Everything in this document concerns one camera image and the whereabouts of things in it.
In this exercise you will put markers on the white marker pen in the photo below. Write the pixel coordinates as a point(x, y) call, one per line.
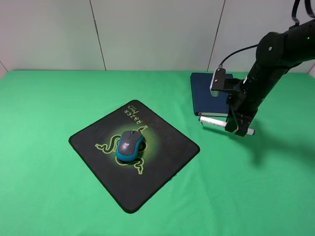
point(220, 123)

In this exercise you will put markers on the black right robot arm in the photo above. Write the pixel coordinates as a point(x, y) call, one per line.
point(276, 54)

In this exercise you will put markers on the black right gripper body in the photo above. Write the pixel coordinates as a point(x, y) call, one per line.
point(245, 96)

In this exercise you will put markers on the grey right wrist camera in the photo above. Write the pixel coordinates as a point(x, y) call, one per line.
point(221, 82)

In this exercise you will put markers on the black green snake mouse pad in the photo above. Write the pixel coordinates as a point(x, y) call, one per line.
point(163, 152)

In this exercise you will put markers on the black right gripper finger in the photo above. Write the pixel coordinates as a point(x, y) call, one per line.
point(243, 123)
point(232, 122)

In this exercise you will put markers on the green tablecloth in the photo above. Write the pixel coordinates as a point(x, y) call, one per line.
point(262, 185)

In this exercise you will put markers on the dark blue notebook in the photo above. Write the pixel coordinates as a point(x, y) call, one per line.
point(204, 104)

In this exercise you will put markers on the grey and teal computer mouse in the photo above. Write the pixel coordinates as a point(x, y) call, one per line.
point(128, 145)

